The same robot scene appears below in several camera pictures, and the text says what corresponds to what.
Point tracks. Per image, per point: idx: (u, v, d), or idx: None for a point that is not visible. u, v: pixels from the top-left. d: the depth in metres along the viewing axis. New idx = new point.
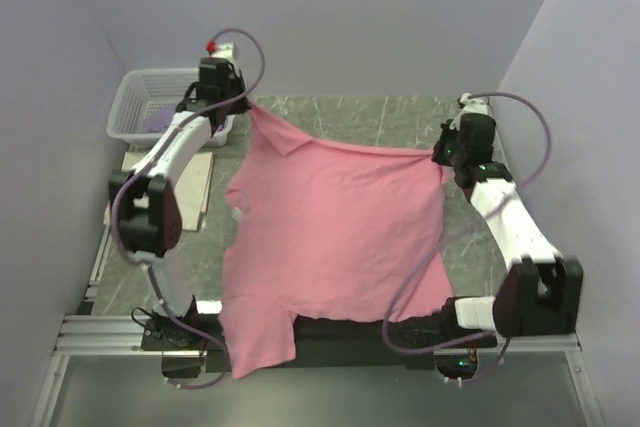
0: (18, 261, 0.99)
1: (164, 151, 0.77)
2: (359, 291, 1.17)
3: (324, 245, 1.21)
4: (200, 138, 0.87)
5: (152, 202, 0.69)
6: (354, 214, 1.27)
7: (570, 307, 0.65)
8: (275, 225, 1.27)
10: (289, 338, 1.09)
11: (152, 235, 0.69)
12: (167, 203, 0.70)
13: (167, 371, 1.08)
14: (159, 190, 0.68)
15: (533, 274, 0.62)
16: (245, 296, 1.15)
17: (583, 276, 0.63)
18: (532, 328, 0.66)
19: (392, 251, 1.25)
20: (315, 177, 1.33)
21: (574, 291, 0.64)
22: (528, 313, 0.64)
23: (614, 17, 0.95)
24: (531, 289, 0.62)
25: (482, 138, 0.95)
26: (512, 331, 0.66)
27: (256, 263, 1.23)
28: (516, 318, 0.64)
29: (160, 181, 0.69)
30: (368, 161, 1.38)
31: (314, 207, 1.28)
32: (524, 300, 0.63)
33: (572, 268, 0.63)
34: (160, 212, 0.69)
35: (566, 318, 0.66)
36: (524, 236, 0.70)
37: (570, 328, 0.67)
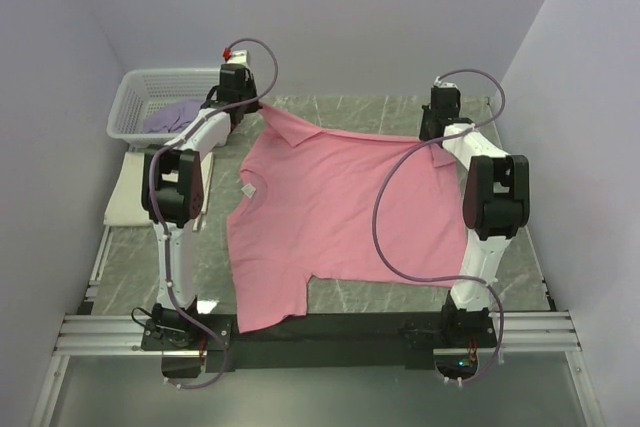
0: (17, 262, 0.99)
1: (192, 135, 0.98)
2: (367, 256, 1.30)
3: (336, 220, 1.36)
4: (217, 128, 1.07)
5: (182, 173, 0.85)
6: (360, 191, 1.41)
7: (521, 193, 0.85)
8: (287, 203, 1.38)
10: (303, 295, 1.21)
11: (179, 203, 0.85)
12: (194, 174, 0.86)
13: (168, 371, 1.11)
14: (190, 163, 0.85)
15: (487, 162, 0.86)
16: (261, 260, 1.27)
17: (527, 163, 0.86)
18: (495, 212, 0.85)
19: (396, 223, 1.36)
20: (321, 162, 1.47)
21: (524, 176, 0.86)
22: (488, 195, 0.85)
23: (613, 17, 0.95)
24: (486, 169, 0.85)
25: (447, 98, 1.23)
26: (478, 217, 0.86)
27: (272, 233, 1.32)
28: (479, 199, 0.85)
29: (190, 154, 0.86)
30: (373, 148, 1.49)
31: (322, 187, 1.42)
32: (482, 182, 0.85)
33: (518, 159, 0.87)
34: (188, 183, 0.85)
35: (521, 204, 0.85)
36: (481, 148, 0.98)
37: (526, 214, 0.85)
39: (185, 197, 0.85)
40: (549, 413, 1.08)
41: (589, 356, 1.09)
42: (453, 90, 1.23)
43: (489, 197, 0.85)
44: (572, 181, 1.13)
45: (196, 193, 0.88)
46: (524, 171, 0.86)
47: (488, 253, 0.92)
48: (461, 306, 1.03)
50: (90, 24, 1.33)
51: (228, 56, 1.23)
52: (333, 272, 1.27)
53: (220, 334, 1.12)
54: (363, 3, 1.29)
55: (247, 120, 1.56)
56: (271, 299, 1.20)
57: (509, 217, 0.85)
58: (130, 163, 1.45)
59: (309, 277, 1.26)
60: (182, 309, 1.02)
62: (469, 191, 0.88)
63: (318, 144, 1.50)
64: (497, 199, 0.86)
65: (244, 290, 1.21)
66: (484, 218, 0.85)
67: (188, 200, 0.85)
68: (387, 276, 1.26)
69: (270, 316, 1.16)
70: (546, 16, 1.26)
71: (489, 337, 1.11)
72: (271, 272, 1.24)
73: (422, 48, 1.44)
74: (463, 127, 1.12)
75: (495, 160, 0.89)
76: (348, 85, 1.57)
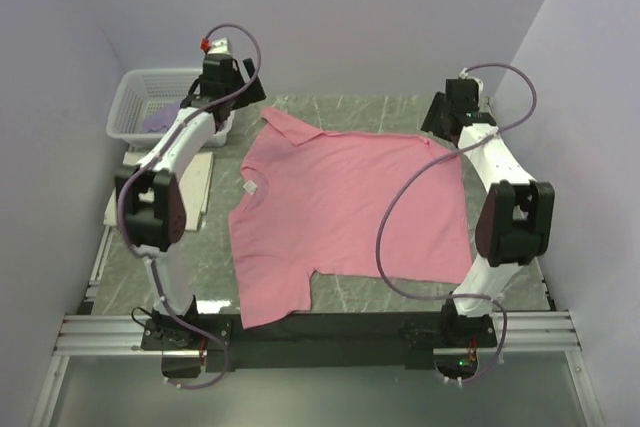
0: (17, 263, 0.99)
1: (169, 149, 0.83)
2: (369, 252, 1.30)
3: (337, 216, 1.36)
4: (202, 131, 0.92)
5: (156, 197, 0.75)
6: (361, 187, 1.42)
7: (543, 226, 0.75)
8: (288, 199, 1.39)
10: (306, 290, 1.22)
11: (157, 228, 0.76)
12: (170, 197, 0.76)
13: (168, 371, 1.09)
14: (164, 186, 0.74)
15: (508, 191, 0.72)
16: (264, 258, 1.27)
17: (554, 193, 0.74)
18: (510, 245, 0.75)
19: (399, 219, 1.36)
20: (322, 159, 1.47)
21: (548, 207, 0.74)
22: (504, 228, 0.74)
23: (612, 18, 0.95)
24: (507, 200, 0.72)
25: (464, 92, 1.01)
26: (492, 249, 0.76)
27: (273, 229, 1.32)
28: (494, 232, 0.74)
29: (166, 175, 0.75)
30: (374, 145, 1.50)
31: (323, 184, 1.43)
32: (500, 214, 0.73)
33: (543, 188, 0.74)
34: (165, 208, 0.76)
35: (540, 236, 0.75)
36: (505, 169, 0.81)
37: (543, 246, 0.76)
39: (163, 222, 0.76)
40: (549, 412, 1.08)
41: (589, 356, 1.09)
42: (470, 84, 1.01)
43: (506, 229, 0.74)
44: (572, 181, 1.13)
45: (176, 215, 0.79)
46: (550, 201, 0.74)
47: (497, 276, 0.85)
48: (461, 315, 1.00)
50: (90, 25, 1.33)
51: (207, 47, 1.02)
52: (336, 267, 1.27)
53: (220, 334, 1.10)
54: (363, 4, 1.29)
55: (247, 120, 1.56)
56: (274, 294, 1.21)
57: (525, 249, 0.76)
58: (130, 163, 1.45)
59: (312, 272, 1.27)
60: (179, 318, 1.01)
62: (484, 217, 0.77)
63: (319, 142, 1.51)
64: (514, 229, 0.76)
65: (247, 287, 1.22)
66: (498, 249, 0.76)
67: (167, 225, 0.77)
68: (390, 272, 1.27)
69: (273, 312, 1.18)
70: (546, 17, 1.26)
71: (489, 337, 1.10)
72: (274, 269, 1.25)
73: (422, 48, 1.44)
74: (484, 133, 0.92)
75: (515, 185, 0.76)
76: (348, 85, 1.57)
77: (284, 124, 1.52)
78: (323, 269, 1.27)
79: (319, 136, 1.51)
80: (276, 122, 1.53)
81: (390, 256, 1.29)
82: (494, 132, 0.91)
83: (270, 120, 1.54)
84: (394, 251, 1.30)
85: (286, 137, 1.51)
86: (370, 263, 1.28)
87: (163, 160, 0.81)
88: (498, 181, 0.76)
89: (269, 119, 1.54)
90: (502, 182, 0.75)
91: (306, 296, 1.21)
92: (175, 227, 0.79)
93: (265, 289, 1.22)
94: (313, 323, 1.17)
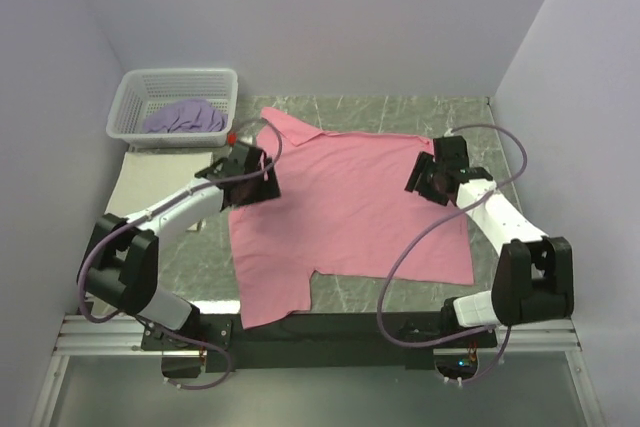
0: (17, 263, 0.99)
1: (162, 211, 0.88)
2: (369, 253, 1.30)
3: (337, 217, 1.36)
4: (201, 207, 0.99)
5: (129, 258, 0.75)
6: (361, 188, 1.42)
7: (565, 286, 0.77)
8: (287, 199, 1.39)
10: (305, 292, 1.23)
11: (117, 291, 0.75)
12: (144, 261, 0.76)
13: (168, 371, 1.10)
14: (140, 250, 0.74)
15: (525, 252, 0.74)
16: (263, 258, 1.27)
17: (570, 250, 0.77)
18: (535, 308, 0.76)
19: (398, 219, 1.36)
20: (321, 158, 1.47)
21: (565, 263, 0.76)
22: (526, 292, 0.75)
23: (612, 19, 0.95)
24: (525, 262, 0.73)
25: (454, 148, 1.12)
26: (515, 314, 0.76)
27: (272, 230, 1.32)
28: (517, 297, 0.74)
29: (146, 238, 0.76)
30: (374, 145, 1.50)
31: (323, 184, 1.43)
32: (518, 278, 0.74)
33: (559, 246, 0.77)
34: (132, 275, 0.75)
35: (563, 296, 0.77)
36: (510, 223, 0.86)
37: (568, 306, 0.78)
39: (125, 288, 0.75)
40: (549, 412, 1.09)
41: (589, 356, 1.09)
42: (459, 140, 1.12)
43: (527, 293, 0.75)
44: (572, 182, 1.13)
45: (142, 286, 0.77)
46: (566, 259, 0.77)
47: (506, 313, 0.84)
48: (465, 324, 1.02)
50: (90, 25, 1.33)
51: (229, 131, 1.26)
52: (335, 268, 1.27)
53: (220, 334, 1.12)
54: (363, 4, 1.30)
55: (247, 120, 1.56)
56: (274, 295, 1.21)
57: (550, 310, 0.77)
58: (130, 163, 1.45)
59: (312, 273, 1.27)
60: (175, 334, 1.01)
62: (500, 280, 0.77)
63: (318, 141, 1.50)
64: (536, 291, 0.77)
65: (247, 287, 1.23)
66: (522, 314, 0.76)
67: (127, 292, 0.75)
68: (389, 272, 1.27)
69: (273, 312, 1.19)
70: (546, 17, 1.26)
71: (489, 337, 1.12)
72: (274, 269, 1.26)
73: (421, 49, 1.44)
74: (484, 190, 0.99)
75: (529, 243, 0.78)
76: (348, 85, 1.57)
77: (284, 123, 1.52)
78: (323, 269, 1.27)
79: (318, 136, 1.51)
80: (275, 122, 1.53)
81: (390, 256, 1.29)
82: (492, 186, 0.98)
83: (270, 119, 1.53)
84: (393, 252, 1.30)
85: (285, 137, 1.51)
86: (369, 263, 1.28)
87: (151, 220, 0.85)
88: (513, 242, 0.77)
89: (269, 118, 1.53)
90: (515, 242, 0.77)
91: (306, 297, 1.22)
92: (135, 296, 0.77)
93: (264, 290, 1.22)
94: (314, 323, 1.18)
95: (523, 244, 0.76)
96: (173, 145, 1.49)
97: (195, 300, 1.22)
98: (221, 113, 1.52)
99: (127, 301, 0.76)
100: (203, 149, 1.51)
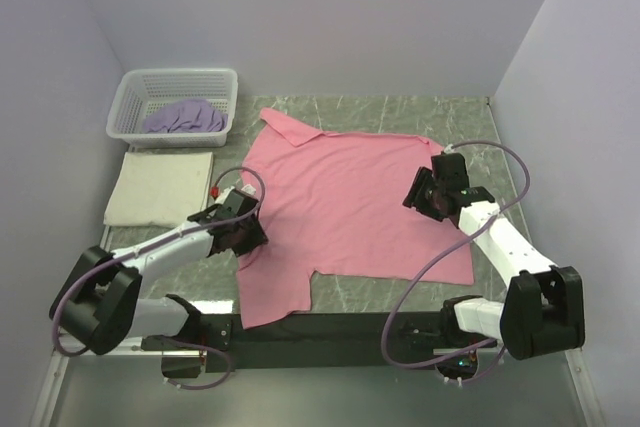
0: (17, 264, 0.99)
1: (150, 251, 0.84)
2: (369, 253, 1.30)
3: (337, 217, 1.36)
4: (190, 250, 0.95)
5: (110, 294, 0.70)
6: (361, 188, 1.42)
7: (576, 317, 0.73)
8: (287, 200, 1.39)
10: (306, 292, 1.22)
11: (90, 328, 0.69)
12: (125, 300, 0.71)
13: (168, 371, 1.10)
14: (123, 287, 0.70)
15: (533, 286, 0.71)
16: (263, 259, 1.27)
17: (580, 281, 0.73)
18: (547, 342, 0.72)
19: (398, 219, 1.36)
20: (321, 159, 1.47)
21: (577, 295, 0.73)
22: (537, 324, 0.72)
23: (613, 20, 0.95)
24: (532, 293, 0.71)
25: (453, 168, 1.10)
26: (527, 348, 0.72)
27: (272, 230, 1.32)
28: (526, 331, 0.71)
29: (129, 275, 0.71)
30: (373, 146, 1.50)
31: (322, 184, 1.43)
32: (527, 310, 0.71)
33: (568, 276, 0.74)
34: (107, 312, 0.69)
35: (575, 327, 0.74)
36: (519, 253, 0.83)
37: (581, 338, 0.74)
39: (98, 325, 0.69)
40: (548, 413, 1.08)
41: (589, 356, 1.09)
42: (458, 159, 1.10)
43: (538, 326, 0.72)
44: (572, 183, 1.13)
45: (117, 325, 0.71)
46: (576, 290, 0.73)
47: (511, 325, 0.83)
48: (465, 326, 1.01)
50: (90, 26, 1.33)
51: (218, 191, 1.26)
52: (336, 267, 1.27)
53: (220, 334, 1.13)
54: (362, 4, 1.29)
55: (247, 119, 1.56)
56: (274, 296, 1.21)
57: (562, 343, 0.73)
58: (130, 163, 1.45)
59: (312, 273, 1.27)
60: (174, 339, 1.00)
62: (508, 313, 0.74)
63: (317, 142, 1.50)
64: (546, 322, 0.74)
65: (247, 286, 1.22)
66: (534, 348, 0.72)
67: (100, 330, 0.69)
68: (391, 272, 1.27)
69: (273, 312, 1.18)
70: (546, 17, 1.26)
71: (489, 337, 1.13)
72: (274, 270, 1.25)
73: (421, 49, 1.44)
74: (488, 214, 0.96)
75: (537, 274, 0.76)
76: (348, 85, 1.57)
77: (283, 124, 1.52)
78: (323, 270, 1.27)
79: (318, 137, 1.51)
80: (275, 123, 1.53)
81: (390, 256, 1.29)
82: (496, 210, 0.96)
83: (269, 120, 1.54)
84: (394, 251, 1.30)
85: (285, 138, 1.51)
86: (369, 263, 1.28)
87: (138, 258, 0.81)
88: (520, 274, 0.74)
89: (268, 119, 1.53)
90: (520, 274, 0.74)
91: (306, 297, 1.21)
92: (106, 336, 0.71)
93: (264, 290, 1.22)
94: (314, 323, 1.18)
95: (531, 276, 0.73)
96: (173, 145, 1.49)
97: (195, 300, 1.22)
98: (221, 113, 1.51)
99: (95, 341, 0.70)
100: (203, 149, 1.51)
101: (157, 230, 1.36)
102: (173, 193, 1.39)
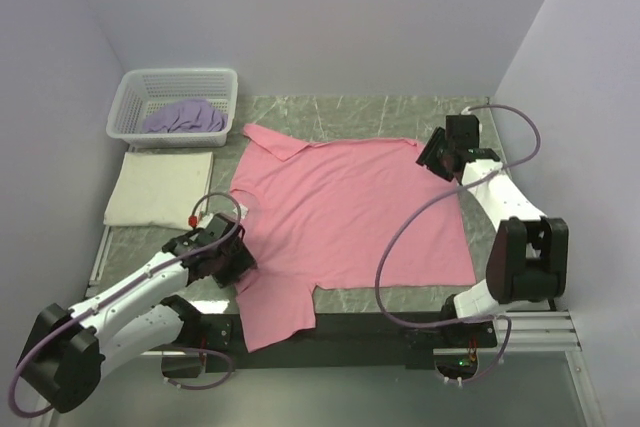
0: (17, 264, 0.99)
1: (112, 302, 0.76)
2: (370, 264, 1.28)
3: (333, 232, 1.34)
4: (163, 289, 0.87)
5: (67, 358, 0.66)
6: (355, 200, 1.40)
7: (558, 265, 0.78)
8: (279, 218, 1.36)
10: (309, 308, 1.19)
11: (50, 391, 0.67)
12: (85, 361, 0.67)
13: (168, 371, 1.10)
14: (79, 353, 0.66)
15: (521, 230, 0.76)
16: (260, 279, 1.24)
17: (567, 230, 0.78)
18: (526, 286, 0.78)
19: (398, 221, 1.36)
20: (310, 173, 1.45)
21: (561, 243, 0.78)
22: (520, 268, 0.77)
23: (613, 21, 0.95)
24: (518, 238, 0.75)
25: (465, 128, 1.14)
26: (507, 289, 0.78)
27: (268, 244, 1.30)
28: (509, 273, 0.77)
29: (85, 340, 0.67)
30: (364, 155, 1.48)
31: (315, 199, 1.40)
32: (513, 252, 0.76)
33: (555, 225, 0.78)
34: (66, 377, 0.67)
35: (556, 276, 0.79)
36: (511, 202, 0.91)
37: (560, 287, 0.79)
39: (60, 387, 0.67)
40: (548, 412, 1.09)
41: (589, 356, 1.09)
42: (471, 119, 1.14)
43: (520, 270, 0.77)
44: (572, 183, 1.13)
45: (81, 380, 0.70)
46: (562, 239, 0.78)
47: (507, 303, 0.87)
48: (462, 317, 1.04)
50: (90, 26, 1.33)
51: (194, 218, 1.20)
52: (338, 281, 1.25)
53: (220, 335, 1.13)
54: (363, 3, 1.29)
55: (247, 120, 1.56)
56: (274, 314, 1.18)
57: (541, 290, 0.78)
58: (130, 163, 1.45)
59: (313, 290, 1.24)
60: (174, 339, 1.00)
62: (498, 254, 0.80)
63: (306, 157, 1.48)
64: (528, 268, 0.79)
65: (247, 308, 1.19)
66: (514, 290, 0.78)
67: (61, 393, 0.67)
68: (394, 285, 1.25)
69: (277, 333, 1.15)
70: (546, 18, 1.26)
71: (489, 336, 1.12)
72: (274, 289, 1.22)
73: (421, 49, 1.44)
74: (488, 169, 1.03)
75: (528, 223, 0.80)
76: (348, 85, 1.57)
77: (268, 139, 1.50)
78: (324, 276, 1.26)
79: (305, 149, 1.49)
80: (259, 137, 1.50)
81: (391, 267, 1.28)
82: (497, 168, 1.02)
83: (253, 135, 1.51)
84: (395, 259, 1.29)
85: (270, 153, 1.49)
86: (370, 275, 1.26)
87: (97, 314, 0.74)
88: (512, 218, 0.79)
89: (251, 133, 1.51)
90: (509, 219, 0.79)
91: (309, 312, 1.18)
92: (70, 394, 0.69)
93: (264, 309, 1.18)
94: (315, 324, 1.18)
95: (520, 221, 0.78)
96: (173, 145, 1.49)
97: (194, 301, 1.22)
98: (221, 113, 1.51)
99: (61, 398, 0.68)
100: (203, 149, 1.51)
101: (157, 230, 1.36)
102: (173, 193, 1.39)
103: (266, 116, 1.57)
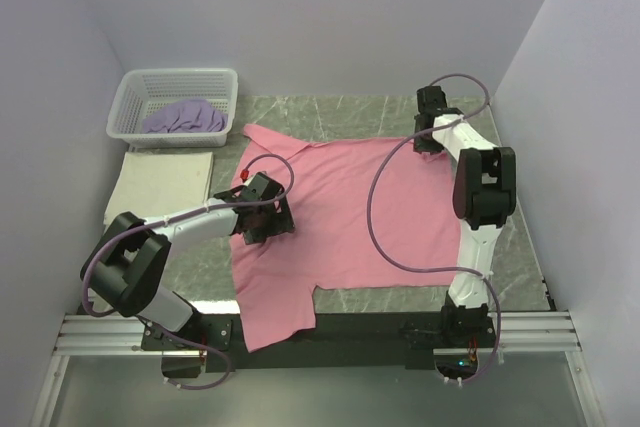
0: (18, 264, 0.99)
1: (179, 221, 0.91)
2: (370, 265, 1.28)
3: (332, 232, 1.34)
4: (211, 228, 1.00)
5: (139, 258, 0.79)
6: (355, 200, 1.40)
7: (509, 183, 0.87)
8: None
10: (309, 307, 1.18)
11: (119, 289, 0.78)
12: (153, 265, 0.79)
13: (168, 371, 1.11)
14: (153, 250, 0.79)
15: (476, 153, 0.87)
16: (260, 280, 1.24)
17: (514, 154, 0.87)
18: (483, 202, 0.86)
19: (399, 222, 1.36)
20: (310, 172, 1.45)
21: (511, 166, 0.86)
22: (477, 186, 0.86)
23: (613, 19, 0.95)
24: (473, 160, 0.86)
25: (433, 94, 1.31)
26: (467, 206, 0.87)
27: (269, 245, 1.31)
28: (468, 190, 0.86)
29: (158, 241, 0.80)
30: (364, 155, 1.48)
31: (315, 200, 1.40)
32: (470, 172, 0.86)
33: (505, 151, 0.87)
34: (137, 273, 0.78)
35: (508, 194, 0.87)
36: (470, 140, 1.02)
37: (512, 203, 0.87)
39: (126, 287, 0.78)
40: (548, 413, 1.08)
41: (589, 356, 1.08)
42: (439, 89, 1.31)
43: (477, 188, 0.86)
44: (571, 182, 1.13)
45: (144, 289, 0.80)
46: (511, 161, 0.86)
47: (481, 243, 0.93)
48: (458, 299, 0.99)
50: (91, 26, 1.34)
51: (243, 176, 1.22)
52: (338, 282, 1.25)
53: (220, 334, 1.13)
54: (363, 2, 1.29)
55: (247, 120, 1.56)
56: (274, 315, 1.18)
57: (496, 207, 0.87)
58: (130, 163, 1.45)
59: (313, 290, 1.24)
60: (173, 334, 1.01)
62: (459, 179, 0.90)
63: (306, 155, 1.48)
64: (487, 190, 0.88)
65: (247, 309, 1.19)
66: (473, 207, 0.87)
67: (128, 292, 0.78)
68: (394, 286, 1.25)
69: (277, 333, 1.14)
70: (546, 17, 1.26)
71: (489, 336, 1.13)
72: (275, 290, 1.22)
73: (422, 49, 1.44)
74: (452, 118, 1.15)
75: (482, 151, 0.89)
76: (348, 85, 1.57)
77: (267, 138, 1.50)
78: (324, 278, 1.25)
79: (305, 149, 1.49)
80: (258, 137, 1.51)
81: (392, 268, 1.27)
82: (460, 116, 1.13)
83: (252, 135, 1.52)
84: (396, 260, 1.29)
85: (270, 151, 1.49)
86: (372, 277, 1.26)
87: (167, 226, 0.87)
88: (466, 148, 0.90)
89: (250, 133, 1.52)
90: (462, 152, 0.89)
91: (310, 312, 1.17)
92: (131, 299, 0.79)
93: (264, 310, 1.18)
94: (315, 324, 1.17)
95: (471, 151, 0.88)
96: (173, 145, 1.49)
97: (194, 301, 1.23)
98: (221, 113, 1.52)
99: (123, 301, 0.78)
100: (202, 149, 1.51)
101: None
102: (172, 193, 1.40)
103: (266, 116, 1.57)
